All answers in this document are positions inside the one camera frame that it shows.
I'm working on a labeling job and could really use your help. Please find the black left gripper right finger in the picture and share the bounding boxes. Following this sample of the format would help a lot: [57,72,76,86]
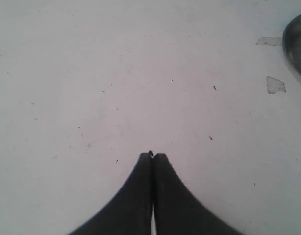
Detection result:
[153,153,241,235]

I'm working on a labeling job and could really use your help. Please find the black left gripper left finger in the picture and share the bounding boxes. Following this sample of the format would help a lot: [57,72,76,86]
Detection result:
[71,152,152,235]

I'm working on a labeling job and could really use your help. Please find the clear tape scrap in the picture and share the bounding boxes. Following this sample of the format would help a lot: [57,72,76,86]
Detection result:
[256,37,282,46]
[266,76,286,94]

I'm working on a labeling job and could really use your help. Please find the clear tape scrap upper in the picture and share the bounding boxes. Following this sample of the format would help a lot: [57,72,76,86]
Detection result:
[256,37,282,46]

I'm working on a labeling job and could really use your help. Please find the round steel plate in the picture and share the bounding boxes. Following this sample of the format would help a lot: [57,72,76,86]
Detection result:
[282,14,301,82]

